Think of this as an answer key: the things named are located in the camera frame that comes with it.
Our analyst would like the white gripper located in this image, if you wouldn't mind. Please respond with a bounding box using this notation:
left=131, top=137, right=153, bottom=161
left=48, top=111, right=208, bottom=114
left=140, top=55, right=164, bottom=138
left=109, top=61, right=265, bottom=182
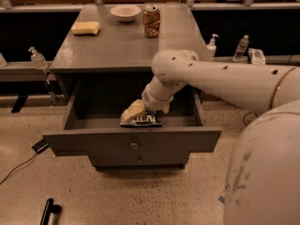
left=121, top=76, right=185, bottom=122

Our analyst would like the blue chip bag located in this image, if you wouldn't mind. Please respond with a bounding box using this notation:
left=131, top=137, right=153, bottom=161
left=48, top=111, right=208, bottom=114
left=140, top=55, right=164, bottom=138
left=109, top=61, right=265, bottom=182
left=120, top=112, right=162, bottom=128

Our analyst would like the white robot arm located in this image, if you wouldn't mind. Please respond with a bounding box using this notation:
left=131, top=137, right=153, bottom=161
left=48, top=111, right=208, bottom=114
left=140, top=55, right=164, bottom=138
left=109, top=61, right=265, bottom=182
left=121, top=50, right=300, bottom=225

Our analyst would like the round metal drawer knob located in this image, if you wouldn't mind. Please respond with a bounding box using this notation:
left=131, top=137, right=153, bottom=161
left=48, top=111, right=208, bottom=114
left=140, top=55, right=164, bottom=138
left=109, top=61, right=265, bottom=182
left=129, top=142, right=139, bottom=150

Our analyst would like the open grey top drawer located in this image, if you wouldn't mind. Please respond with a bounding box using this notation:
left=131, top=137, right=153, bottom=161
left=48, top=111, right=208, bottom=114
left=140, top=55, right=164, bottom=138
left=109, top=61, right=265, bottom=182
left=44, top=73, right=221, bottom=166

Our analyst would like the grey drawer cabinet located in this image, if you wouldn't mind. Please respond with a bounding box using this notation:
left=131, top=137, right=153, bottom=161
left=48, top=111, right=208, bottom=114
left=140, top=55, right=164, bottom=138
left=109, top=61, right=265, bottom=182
left=51, top=5, right=209, bottom=170

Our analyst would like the brown patterned soda can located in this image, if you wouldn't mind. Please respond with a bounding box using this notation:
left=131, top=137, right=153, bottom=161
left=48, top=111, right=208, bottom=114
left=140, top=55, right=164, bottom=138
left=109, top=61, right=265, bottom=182
left=142, top=5, right=160, bottom=38

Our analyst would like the right white pump bottle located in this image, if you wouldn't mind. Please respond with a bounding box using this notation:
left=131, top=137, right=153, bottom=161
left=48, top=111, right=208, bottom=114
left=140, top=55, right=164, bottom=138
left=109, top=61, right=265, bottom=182
left=206, top=34, right=218, bottom=60

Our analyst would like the white ceramic bowl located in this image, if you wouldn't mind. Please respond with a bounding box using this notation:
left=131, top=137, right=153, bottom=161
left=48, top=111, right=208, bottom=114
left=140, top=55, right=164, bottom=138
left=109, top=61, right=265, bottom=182
left=111, top=5, right=142, bottom=23

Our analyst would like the yellow sponge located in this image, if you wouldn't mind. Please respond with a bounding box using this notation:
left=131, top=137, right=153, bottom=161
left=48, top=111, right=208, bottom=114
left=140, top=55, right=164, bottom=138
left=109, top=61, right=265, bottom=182
left=71, top=22, right=99, bottom=35

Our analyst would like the black power brick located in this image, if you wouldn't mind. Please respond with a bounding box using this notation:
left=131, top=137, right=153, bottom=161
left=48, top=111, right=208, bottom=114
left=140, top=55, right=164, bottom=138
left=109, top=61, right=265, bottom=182
left=32, top=139, right=49, bottom=154

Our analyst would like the left clear pump bottle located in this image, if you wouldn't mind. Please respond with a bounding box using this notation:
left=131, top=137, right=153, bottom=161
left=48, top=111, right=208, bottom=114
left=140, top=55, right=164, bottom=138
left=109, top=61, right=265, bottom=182
left=29, top=47, right=48, bottom=69

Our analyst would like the left grey shelf bench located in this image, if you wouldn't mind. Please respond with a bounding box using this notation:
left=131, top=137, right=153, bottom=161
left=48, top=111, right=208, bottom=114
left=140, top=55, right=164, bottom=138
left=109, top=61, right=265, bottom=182
left=0, top=62, right=58, bottom=113

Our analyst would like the grey shelf bench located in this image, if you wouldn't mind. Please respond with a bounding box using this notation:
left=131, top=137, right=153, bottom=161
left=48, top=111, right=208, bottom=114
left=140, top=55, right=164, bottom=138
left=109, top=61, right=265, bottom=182
left=214, top=54, right=300, bottom=67
left=0, top=62, right=58, bottom=113

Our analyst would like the clear water bottle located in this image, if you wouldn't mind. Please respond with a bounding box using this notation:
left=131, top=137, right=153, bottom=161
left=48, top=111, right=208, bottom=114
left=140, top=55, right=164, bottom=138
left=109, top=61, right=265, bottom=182
left=232, top=35, right=249, bottom=62

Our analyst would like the white wipes packet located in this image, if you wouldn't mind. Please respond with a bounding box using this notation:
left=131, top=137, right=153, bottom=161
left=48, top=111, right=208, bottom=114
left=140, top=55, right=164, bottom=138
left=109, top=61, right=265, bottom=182
left=247, top=48, right=266, bottom=66

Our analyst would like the right grey shelf bench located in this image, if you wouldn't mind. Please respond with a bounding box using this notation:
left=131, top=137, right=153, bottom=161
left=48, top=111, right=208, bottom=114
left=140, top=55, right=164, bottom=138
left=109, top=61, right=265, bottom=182
left=214, top=54, right=300, bottom=67

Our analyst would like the black floor cable right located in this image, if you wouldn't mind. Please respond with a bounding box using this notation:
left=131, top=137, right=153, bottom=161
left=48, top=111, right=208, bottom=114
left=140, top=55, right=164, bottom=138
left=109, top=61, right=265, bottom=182
left=242, top=112, right=259, bottom=127

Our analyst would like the black floor cable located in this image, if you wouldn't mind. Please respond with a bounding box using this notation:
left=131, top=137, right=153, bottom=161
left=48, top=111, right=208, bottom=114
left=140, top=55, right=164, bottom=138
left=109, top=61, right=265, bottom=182
left=242, top=112, right=259, bottom=127
left=0, top=152, right=39, bottom=187

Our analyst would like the black floor cable left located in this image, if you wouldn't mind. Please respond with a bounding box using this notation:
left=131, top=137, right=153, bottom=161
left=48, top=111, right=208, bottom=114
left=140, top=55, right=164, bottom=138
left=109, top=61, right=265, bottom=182
left=0, top=152, right=39, bottom=187

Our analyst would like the black handle object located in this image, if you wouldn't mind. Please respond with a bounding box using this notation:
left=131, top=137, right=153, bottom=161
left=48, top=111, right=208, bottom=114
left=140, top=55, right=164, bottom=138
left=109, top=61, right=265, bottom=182
left=39, top=198, right=62, bottom=225

